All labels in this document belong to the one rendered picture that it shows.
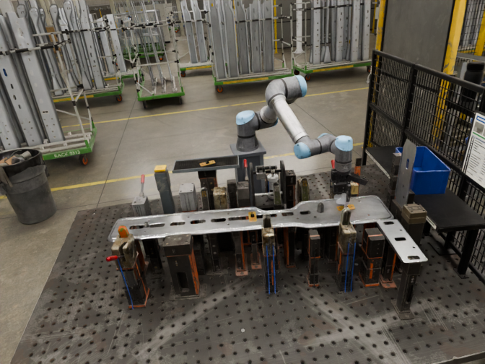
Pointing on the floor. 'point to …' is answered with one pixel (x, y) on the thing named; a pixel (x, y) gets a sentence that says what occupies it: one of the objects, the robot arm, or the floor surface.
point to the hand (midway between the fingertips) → (346, 204)
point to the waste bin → (27, 185)
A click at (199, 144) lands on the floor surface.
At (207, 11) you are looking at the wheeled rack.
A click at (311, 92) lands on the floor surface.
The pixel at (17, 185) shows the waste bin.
